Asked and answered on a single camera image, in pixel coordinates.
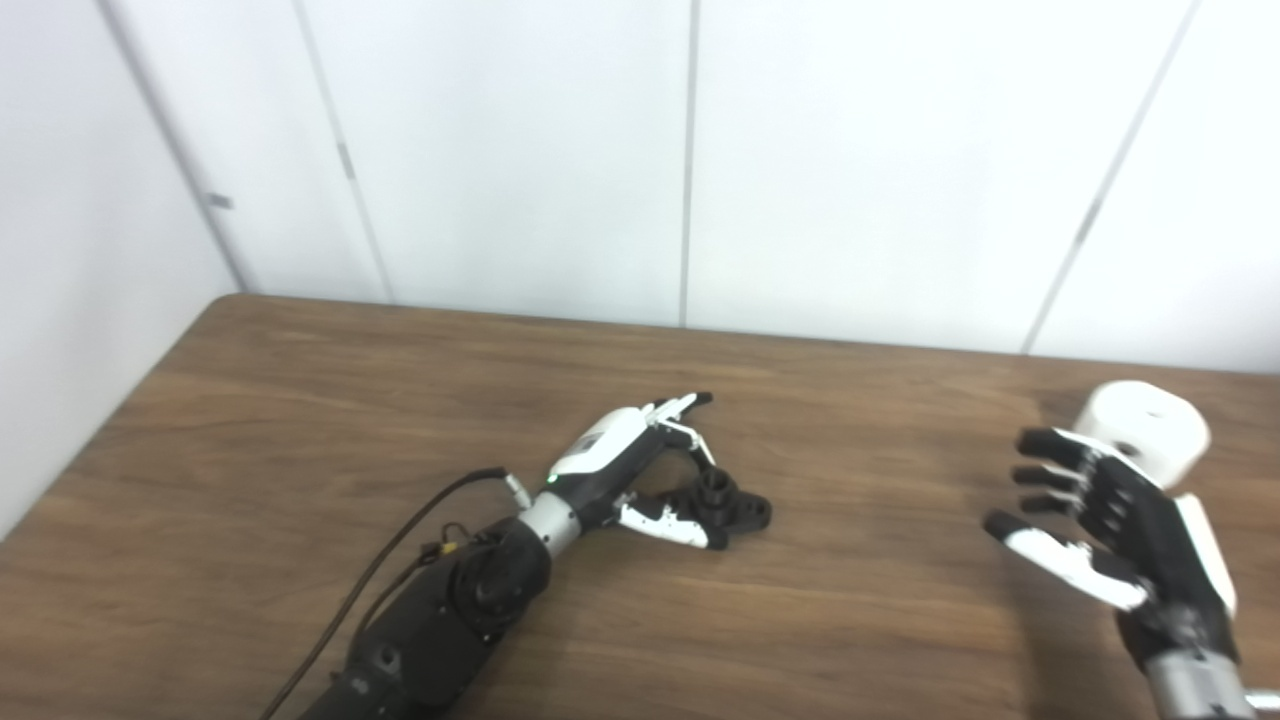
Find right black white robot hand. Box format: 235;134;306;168
983;427;1239;666

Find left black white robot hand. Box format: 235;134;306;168
545;392;731;551

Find round white plastic piece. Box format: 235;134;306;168
1070;381;1211;491

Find black plastic holder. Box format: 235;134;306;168
660;470;773;549

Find thin wires with yellow connector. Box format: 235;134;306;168
355;522;501;641

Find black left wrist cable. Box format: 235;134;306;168
260;467;531;720

